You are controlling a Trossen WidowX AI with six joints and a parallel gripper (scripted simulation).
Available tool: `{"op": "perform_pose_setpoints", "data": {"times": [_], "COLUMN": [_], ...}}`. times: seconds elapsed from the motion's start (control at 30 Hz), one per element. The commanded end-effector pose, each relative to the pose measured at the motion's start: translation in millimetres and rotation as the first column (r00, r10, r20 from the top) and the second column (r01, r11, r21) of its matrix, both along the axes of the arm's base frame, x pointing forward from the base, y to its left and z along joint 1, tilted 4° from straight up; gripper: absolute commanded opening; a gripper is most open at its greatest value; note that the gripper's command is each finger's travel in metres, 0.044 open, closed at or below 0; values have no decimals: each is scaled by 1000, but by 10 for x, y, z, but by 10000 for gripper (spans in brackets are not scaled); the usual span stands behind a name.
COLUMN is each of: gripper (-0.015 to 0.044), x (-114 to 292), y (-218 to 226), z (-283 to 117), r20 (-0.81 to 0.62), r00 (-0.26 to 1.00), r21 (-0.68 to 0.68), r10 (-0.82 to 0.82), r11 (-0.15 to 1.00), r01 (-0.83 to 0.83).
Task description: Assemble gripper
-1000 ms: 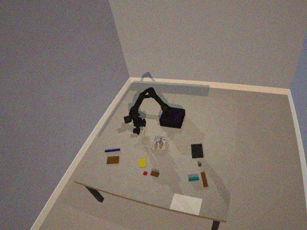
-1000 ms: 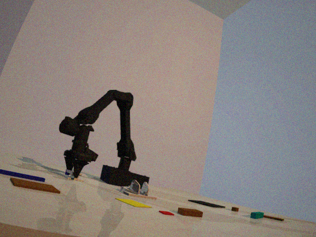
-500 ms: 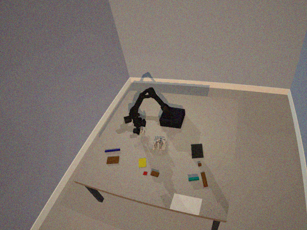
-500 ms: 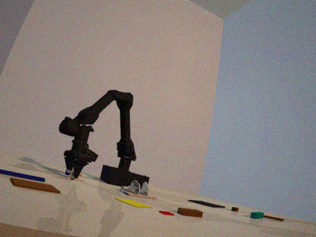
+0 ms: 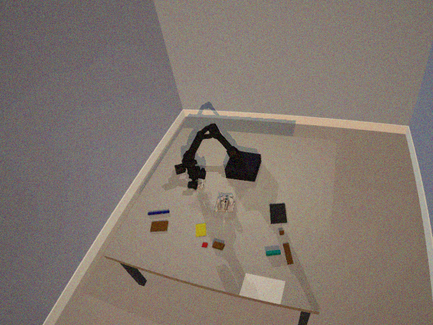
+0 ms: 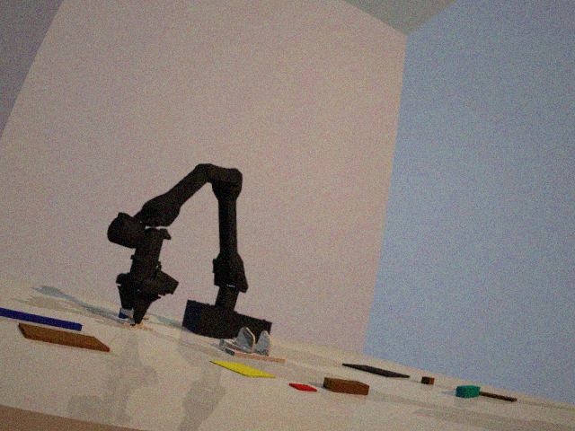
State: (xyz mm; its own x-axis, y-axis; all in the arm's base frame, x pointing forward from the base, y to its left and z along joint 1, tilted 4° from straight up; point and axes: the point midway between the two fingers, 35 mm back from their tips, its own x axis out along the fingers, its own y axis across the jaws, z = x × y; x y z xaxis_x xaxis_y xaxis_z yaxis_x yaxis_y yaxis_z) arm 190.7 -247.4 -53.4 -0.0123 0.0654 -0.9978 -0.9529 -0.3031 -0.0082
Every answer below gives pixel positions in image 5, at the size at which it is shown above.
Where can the yellow flat plate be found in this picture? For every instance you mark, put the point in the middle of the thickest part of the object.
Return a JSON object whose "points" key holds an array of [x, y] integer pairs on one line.
{"points": [[200, 229]]}

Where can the brown rectangular block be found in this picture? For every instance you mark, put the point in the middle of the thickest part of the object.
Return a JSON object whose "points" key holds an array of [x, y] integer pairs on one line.
{"points": [[218, 245]]}

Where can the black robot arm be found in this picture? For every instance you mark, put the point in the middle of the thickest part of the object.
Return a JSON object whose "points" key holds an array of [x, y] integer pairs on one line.
{"points": [[188, 157]]}

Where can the teal block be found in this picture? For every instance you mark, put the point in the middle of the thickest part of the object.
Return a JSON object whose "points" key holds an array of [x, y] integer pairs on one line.
{"points": [[276, 252]]}

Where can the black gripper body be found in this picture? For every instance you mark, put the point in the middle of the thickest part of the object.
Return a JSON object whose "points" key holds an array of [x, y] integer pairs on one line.
{"points": [[192, 175]]}

